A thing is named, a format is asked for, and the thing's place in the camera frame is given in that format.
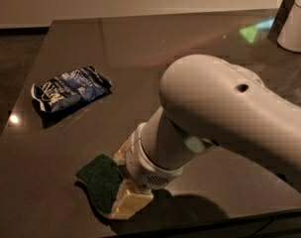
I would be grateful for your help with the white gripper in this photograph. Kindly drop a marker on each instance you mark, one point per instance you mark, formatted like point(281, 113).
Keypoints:
point(140, 163)

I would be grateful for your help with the green and yellow sponge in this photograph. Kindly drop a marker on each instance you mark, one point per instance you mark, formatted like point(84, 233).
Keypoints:
point(102, 179)

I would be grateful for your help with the white cylindrical robot base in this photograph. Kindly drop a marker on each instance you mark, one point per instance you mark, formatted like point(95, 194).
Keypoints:
point(290, 35)

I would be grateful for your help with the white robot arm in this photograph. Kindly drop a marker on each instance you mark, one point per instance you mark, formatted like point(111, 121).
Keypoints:
point(206, 102)

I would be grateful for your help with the blue chip bag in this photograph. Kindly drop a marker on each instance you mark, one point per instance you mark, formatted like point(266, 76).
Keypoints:
point(71, 89)

